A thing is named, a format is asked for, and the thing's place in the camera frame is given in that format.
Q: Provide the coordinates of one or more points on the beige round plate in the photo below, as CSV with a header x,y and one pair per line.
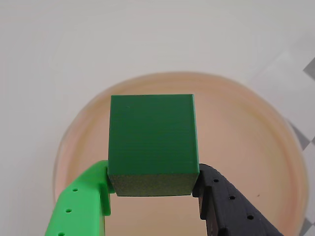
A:
x,y
233,147

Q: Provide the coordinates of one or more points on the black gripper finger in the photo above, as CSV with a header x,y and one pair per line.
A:
x,y
226,209

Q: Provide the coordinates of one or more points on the green dice cube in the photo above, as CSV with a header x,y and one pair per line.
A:
x,y
152,137

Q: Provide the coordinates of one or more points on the grey white checkered mat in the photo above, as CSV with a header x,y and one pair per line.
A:
x,y
310,71

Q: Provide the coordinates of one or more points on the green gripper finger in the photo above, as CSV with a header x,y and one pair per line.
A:
x,y
81,196

